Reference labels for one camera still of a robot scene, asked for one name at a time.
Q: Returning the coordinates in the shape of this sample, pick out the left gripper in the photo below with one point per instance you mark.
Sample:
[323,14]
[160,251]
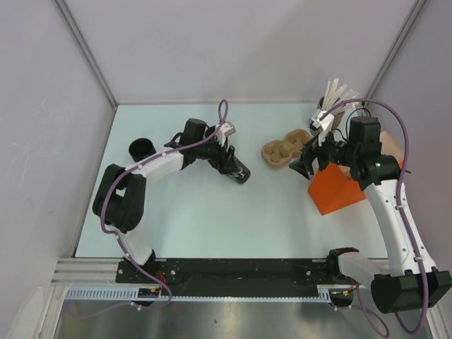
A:
[224,161]

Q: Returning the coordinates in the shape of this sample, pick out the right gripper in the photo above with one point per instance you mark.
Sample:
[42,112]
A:
[313,150]

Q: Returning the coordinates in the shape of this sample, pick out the brown pulp cup carrier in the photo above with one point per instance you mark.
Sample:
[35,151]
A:
[279,153]

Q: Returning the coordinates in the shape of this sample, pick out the orange paper bag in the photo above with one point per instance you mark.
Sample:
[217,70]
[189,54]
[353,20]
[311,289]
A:
[336,186]

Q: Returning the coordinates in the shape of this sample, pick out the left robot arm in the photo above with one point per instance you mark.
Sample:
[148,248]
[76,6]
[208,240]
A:
[120,199]

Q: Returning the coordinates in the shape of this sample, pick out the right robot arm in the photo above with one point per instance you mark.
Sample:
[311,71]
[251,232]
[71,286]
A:
[412,279]

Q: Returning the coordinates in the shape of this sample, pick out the white straws bundle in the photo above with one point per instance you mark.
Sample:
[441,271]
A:
[336,93]

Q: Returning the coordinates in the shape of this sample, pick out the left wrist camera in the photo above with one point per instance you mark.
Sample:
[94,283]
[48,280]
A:
[223,132]

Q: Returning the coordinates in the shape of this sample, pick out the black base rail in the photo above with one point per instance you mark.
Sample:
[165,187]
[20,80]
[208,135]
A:
[245,277]

